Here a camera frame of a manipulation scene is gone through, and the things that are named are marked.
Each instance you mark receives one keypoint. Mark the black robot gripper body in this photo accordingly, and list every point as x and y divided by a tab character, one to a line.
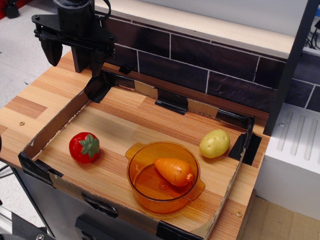
76	26

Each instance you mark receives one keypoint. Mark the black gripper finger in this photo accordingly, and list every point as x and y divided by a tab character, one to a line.
52	50
97	61

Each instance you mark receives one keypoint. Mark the orange transparent plastic pot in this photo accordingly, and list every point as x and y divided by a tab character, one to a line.
150	188

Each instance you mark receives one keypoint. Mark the orange toy carrot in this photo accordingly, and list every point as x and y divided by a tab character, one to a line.
176	171

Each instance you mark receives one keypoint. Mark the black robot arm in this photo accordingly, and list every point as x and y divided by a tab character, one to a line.
81	58

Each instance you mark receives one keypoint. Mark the taped cardboard fence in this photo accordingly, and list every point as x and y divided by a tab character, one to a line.
95	200

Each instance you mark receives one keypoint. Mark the red toy strawberry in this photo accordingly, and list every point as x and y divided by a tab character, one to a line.
84	147

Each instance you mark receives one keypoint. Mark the yellow toy potato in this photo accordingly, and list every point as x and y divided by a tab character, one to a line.
214	144

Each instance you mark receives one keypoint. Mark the dark tile backsplash panel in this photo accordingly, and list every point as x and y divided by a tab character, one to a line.
233	62

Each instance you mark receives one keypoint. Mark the white ribbed sink unit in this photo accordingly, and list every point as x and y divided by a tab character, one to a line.
289	175

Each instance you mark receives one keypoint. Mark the black vertical post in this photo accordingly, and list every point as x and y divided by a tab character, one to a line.
294	56

